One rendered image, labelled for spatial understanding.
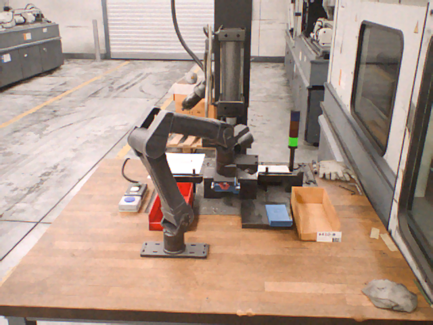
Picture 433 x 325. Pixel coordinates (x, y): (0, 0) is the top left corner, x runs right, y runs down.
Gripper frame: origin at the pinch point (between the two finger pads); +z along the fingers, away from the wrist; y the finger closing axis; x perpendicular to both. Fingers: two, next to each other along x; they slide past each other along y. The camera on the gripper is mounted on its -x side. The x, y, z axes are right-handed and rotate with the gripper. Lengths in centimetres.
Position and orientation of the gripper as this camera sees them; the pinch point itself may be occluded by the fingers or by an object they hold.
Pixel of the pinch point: (224, 187)
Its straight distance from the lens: 140.0
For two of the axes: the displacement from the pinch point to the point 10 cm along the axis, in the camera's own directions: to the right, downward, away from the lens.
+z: 0.1, 6.8, 7.4
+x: -10.0, -0.4, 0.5
